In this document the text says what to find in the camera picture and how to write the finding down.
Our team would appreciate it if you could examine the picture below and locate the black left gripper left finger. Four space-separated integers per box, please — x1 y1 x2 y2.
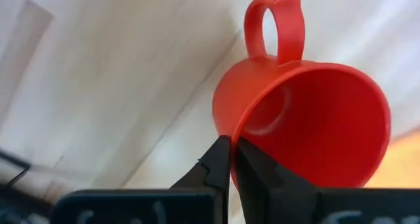
52 135 230 224

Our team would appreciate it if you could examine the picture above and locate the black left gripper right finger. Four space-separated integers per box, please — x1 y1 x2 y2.
235 137 420 224

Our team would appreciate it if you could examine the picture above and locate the red plastic mug with handle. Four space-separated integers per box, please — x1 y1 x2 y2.
211 0 392 189

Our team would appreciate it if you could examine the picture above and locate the yellow microfibre cloth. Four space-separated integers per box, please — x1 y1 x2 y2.
364 128 420 189

